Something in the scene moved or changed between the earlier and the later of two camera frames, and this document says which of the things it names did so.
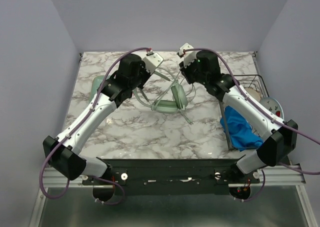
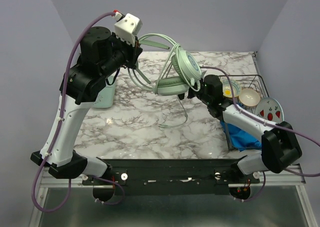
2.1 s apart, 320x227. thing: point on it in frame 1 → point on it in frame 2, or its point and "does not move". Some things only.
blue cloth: x=241 y=134 does not move
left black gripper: x=148 y=74 → x=134 y=52
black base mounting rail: x=172 y=177 does not move
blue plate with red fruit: x=273 y=106 does not move
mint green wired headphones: x=175 y=100 → x=183 y=74
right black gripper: x=186 y=75 → x=191 y=92
